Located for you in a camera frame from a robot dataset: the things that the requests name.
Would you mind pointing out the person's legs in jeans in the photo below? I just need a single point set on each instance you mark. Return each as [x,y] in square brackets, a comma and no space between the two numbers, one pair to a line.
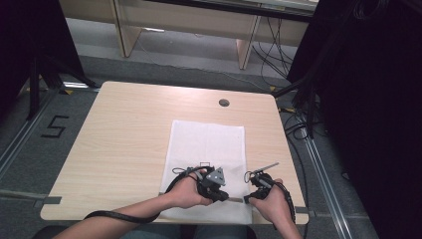
[219,232]

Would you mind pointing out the metal floor rail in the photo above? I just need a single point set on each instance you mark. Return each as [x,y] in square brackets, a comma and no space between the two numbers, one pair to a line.
[23,132]
[326,186]

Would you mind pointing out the black metal stand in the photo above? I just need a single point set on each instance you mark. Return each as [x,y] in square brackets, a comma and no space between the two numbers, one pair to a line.
[35,86]
[307,99]

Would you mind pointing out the light wooden background desk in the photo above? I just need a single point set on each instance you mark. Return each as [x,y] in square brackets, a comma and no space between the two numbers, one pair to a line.
[185,20]

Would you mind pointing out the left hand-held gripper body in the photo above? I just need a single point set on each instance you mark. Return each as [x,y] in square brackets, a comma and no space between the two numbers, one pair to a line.
[210,182]

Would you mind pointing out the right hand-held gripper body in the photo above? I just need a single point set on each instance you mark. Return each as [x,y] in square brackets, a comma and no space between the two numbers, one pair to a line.
[263,184]

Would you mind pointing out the white cloth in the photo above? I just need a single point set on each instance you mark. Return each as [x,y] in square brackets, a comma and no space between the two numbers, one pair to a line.
[205,146]

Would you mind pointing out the person's right hand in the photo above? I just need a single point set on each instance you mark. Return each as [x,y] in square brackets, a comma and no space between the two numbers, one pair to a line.
[273,202]

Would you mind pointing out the person's left hand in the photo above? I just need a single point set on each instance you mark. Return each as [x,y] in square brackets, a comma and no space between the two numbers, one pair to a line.
[185,194]

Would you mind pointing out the grey metal cross bar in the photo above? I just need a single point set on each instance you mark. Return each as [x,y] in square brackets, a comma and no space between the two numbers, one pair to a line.
[30,196]

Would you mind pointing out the black curtain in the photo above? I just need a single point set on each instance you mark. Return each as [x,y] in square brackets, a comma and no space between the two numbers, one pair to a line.
[30,40]
[371,99]

